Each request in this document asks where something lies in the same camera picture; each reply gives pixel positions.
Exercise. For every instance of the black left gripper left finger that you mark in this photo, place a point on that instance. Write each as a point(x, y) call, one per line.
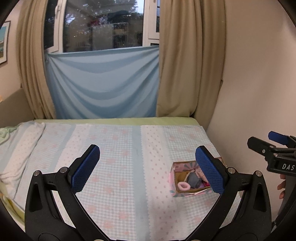
point(82, 167)

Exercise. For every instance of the cardboard box with pink wrap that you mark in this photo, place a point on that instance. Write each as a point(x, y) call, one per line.
point(186, 166)

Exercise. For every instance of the window with white frame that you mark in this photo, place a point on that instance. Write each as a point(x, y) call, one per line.
point(77, 26)

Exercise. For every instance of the beige left curtain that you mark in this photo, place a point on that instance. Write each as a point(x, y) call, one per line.
point(30, 56)

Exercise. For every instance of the pink fuzzy scrunchie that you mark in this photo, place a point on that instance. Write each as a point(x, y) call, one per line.
point(183, 186)

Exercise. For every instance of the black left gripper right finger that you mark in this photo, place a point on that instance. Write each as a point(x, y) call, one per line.
point(213, 169)

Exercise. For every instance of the grey fuzzy plush item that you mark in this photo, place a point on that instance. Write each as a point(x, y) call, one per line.
point(194, 180)

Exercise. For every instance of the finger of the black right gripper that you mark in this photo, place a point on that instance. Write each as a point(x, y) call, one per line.
point(259, 146)
point(288, 141)

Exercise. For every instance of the light blue hanging sheet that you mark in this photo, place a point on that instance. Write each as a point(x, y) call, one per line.
point(114, 83)

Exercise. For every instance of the magenta zip pouch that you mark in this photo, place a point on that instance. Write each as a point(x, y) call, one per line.
point(206, 184)

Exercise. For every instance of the framed wall picture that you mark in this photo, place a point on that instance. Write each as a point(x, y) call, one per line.
point(4, 33)

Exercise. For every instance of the green mattress sheet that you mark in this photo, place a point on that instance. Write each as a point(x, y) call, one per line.
point(115, 121)

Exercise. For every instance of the beige right curtain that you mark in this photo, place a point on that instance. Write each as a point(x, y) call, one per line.
point(191, 57)

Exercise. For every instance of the checkered pastel bed cover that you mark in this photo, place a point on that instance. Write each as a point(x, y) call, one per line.
point(128, 195)

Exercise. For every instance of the beige curtain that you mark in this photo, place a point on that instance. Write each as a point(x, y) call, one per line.
point(30, 56)
point(191, 57)

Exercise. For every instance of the right hand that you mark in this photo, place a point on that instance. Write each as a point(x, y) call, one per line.
point(282, 186)

